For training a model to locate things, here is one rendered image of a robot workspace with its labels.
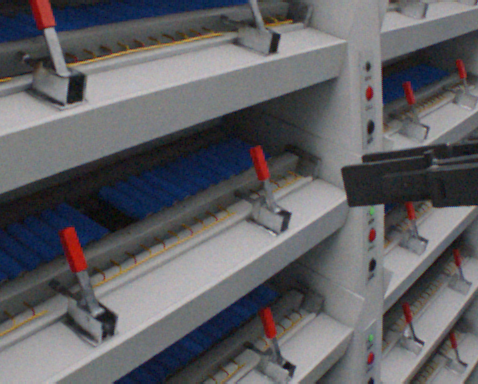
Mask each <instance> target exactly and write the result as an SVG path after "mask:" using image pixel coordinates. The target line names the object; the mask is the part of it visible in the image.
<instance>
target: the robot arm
mask: <svg viewBox="0 0 478 384"><path fill-rule="evenodd" d="M361 161H362V163H360V164H353V165H346V166H344V167H342V168H341V173H342V177H343V182H344V187H345V191H346V196H347V200H348V204H349V206H350V208H353V207H356V206H369V205H381V204H394V203H406V202H419V201H430V200H431V203H432V207H433V208H438V209H442V208H448V207H471V206H478V133H474V134H471V135H470V136H469V137H468V140H467V141H465V140H458V141H455V142H454V143H453V144H452V145H451V142H445V143H437V144H431V145H424V146H416V147H410V148H402V149H395V150H389V151H381V152H374V153H366V154H364V155H362V156H361Z"/></svg>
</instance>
